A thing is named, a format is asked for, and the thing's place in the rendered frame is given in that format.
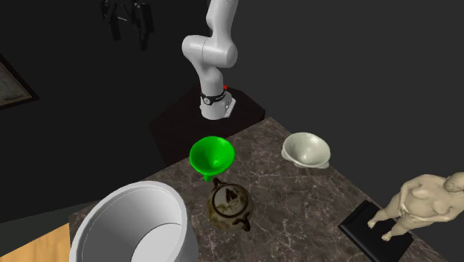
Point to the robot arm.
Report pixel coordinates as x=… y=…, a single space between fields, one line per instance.
x=212 y=50

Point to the green funnel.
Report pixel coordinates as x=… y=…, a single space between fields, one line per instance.
x=210 y=154

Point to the dark robot stand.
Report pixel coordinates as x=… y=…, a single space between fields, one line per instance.
x=181 y=127

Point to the brown ceramic teapot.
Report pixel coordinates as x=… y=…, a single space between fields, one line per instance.
x=229 y=206

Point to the pale grey-white bowl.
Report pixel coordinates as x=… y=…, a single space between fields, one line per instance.
x=308 y=150

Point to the large white cup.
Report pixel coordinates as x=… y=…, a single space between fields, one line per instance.
x=123 y=225

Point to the beige human figure on black base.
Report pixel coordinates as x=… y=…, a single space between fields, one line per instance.
x=417 y=206

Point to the dark clothes on wall hooks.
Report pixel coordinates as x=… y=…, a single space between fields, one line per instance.
x=139 y=18

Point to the framed wall picture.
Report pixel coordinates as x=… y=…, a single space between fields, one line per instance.
x=11 y=85

